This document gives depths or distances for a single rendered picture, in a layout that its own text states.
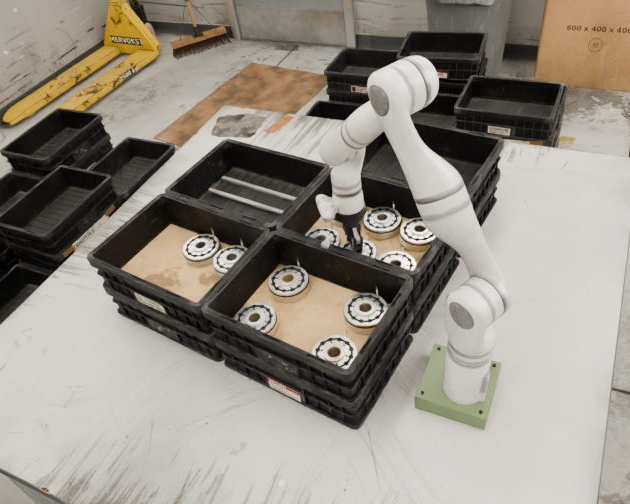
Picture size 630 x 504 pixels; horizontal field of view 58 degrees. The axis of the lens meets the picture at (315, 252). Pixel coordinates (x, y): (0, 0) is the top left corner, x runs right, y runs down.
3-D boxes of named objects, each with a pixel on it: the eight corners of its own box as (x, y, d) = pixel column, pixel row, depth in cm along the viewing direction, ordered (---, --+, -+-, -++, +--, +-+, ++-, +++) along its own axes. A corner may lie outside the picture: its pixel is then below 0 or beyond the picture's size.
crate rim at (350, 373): (415, 284, 131) (415, 276, 129) (350, 384, 114) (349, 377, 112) (274, 235, 149) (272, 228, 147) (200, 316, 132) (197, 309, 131)
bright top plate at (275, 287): (315, 272, 145) (315, 270, 144) (295, 300, 139) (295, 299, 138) (281, 262, 149) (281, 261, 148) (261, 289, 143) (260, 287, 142)
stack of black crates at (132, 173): (149, 190, 305) (126, 136, 282) (195, 200, 293) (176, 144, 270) (100, 239, 280) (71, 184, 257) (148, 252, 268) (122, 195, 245)
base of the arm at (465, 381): (485, 372, 130) (494, 325, 119) (484, 408, 124) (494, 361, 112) (443, 366, 133) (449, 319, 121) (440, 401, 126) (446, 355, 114)
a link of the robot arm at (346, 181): (355, 172, 141) (326, 188, 138) (350, 117, 130) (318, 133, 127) (373, 185, 136) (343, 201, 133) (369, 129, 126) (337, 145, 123)
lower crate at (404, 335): (416, 339, 145) (416, 308, 137) (358, 436, 128) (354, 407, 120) (287, 289, 163) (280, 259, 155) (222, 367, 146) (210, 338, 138)
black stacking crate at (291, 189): (335, 197, 173) (331, 166, 165) (280, 261, 156) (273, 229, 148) (234, 168, 191) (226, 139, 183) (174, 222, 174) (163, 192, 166)
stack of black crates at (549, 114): (549, 168, 275) (565, 82, 244) (538, 207, 256) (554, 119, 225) (465, 157, 290) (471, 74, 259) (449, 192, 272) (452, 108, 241)
